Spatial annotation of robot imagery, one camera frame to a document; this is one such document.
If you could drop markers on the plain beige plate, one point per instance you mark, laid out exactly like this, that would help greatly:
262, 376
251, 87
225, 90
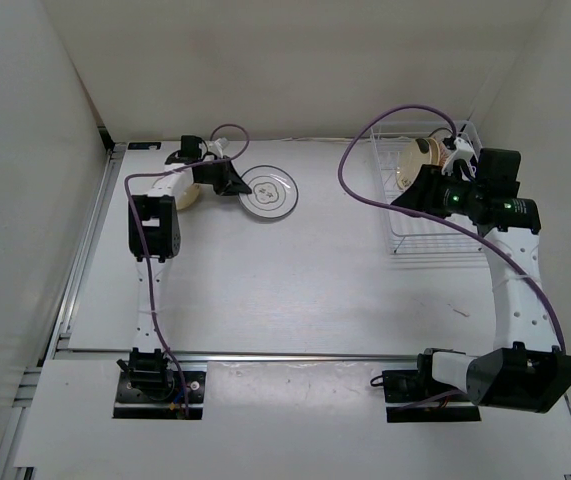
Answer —
188, 197

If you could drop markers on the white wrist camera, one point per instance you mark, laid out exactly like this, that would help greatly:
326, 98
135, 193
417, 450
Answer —
218, 146
457, 151

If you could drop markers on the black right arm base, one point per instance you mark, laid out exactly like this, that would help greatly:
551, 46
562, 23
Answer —
410, 400

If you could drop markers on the black label sticker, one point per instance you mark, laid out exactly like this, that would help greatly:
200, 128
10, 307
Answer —
144, 146

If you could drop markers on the white plate orange sunburst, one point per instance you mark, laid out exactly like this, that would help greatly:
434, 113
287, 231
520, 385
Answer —
441, 146

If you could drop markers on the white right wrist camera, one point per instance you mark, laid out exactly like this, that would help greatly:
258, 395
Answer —
457, 151

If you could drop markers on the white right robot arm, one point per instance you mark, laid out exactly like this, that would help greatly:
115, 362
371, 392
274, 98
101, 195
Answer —
528, 368

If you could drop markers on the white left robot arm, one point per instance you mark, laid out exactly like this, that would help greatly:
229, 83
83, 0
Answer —
154, 240

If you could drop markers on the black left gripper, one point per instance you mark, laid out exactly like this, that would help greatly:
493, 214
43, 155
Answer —
231, 183

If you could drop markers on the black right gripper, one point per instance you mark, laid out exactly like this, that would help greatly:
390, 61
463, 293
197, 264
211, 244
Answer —
426, 187

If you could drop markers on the beige plate small motifs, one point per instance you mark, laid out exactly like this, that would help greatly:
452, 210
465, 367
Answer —
418, 152

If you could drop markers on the white wire dish rack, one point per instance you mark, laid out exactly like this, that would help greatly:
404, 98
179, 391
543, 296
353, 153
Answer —
406, 235

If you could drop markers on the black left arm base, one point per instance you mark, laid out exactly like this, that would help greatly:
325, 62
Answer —
172, 404

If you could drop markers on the silver aluminium rail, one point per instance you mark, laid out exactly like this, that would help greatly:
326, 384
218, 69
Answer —
69, 354

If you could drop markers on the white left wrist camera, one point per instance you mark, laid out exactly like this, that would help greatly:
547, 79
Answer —
218, 146

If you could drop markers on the white plate green rim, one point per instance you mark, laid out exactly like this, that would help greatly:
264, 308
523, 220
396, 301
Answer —
273, 193

